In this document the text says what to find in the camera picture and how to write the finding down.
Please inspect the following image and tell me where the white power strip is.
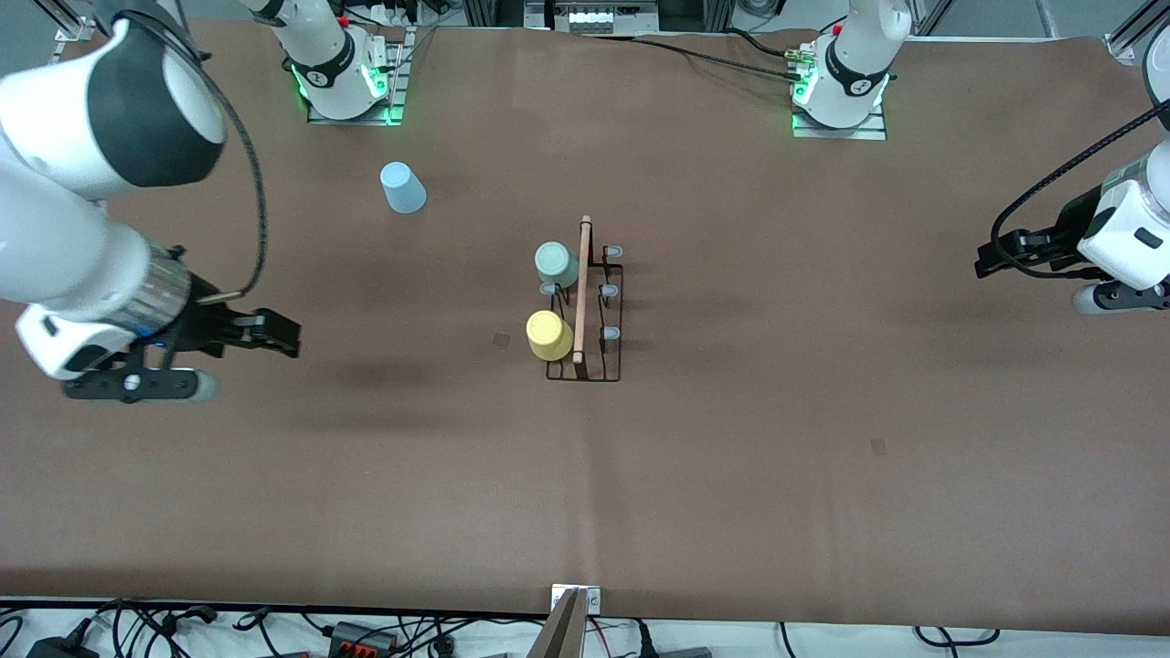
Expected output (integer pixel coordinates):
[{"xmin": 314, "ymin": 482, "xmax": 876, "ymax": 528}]
[{"xmin": 366, "ymin": 0, "xmax": 426, "ymax": 28}]

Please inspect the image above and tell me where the black wire cup holder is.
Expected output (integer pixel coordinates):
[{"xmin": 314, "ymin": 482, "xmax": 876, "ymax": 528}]
[{"xmin": 539, "ymin": 215, "xmax": 625, "ymax": 383}]

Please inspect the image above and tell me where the black cable lying on mat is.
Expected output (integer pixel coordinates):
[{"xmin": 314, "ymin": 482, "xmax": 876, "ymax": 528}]
[{"xmin": 631, "ymin": 32, "xmax": 810, "ymax": 85}]

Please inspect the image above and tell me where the grey box with white terminals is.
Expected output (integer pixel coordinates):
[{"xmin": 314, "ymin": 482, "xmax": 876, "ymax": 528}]
[{"xmin": 526, "ymin": 0, "xmax": 659, "ymax": 36}]

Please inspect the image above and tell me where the grey brown camera pole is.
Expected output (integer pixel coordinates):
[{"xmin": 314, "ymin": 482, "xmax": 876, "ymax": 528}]
[{"xmin": 528, "ymin": 588, "xmax": 590, "ymax": 658}]

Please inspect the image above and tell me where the aluminium frame extrusion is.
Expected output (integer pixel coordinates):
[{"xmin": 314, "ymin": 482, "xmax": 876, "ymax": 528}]
[
  {"xmin": 35, "ymin": 0, "xmax": 97, "ymax": 45},
  {"xmin": 1104, "ymin": 0, "xmax": 1170, "ymax": 63}
]

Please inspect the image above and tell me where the mint green plastic cup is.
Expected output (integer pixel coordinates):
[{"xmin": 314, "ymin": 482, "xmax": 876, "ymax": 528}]
[{"xmin": 534, "ymin": 241, "xmax": 582, "ymax": 291}]

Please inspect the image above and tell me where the black looped cable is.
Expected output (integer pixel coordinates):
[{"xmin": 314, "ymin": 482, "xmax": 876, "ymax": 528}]
[{"xmin": 914, "ymin": 625, "xmax": 1002, "ymax": 648}]

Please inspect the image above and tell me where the light blue plastic cup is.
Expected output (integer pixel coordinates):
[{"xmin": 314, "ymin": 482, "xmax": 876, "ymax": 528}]
[{"xmin": 379, "ymin": 162, "xmax": 428, "ymax": 216}]

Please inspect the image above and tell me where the black power adapter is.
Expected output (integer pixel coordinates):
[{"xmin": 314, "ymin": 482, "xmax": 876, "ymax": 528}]
[{"xmin": 26, "ymin": 635, "xmax": 100, "ymax": 658}]

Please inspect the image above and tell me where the small metal mounting bracket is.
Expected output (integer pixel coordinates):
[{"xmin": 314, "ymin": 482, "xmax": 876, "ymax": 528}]
[{"xmin": 550, "ymin": 583, "xmax": 602, "ymax": 615}]

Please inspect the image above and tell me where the black box with red terminals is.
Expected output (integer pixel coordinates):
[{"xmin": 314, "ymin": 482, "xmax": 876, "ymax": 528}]
[{"xmin": 327, "ymin": 621, "xmax": 400, "ymax": 657}]

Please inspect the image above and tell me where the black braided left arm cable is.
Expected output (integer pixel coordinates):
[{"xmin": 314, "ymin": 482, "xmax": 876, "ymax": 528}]
[{"xmin": 990, "ymin": 101, "xmax": 1170, "ymax": 280}]

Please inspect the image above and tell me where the brown table mat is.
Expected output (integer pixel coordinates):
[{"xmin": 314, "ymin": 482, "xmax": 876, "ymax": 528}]
[{"xmin": 0, "ymin": 20, "xmax": 1170, "ymax": 636}]

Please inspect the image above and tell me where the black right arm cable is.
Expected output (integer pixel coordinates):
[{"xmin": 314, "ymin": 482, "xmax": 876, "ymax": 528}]
[{"xmin": 119, "ymin": 9, "xmax": 269, "ymax": 304}]

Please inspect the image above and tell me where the yellow plastic cup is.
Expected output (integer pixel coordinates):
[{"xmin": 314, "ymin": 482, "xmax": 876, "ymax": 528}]
[{"xmin": 526, "ymin": 310, "xmax": 575, "ymax": 362}]

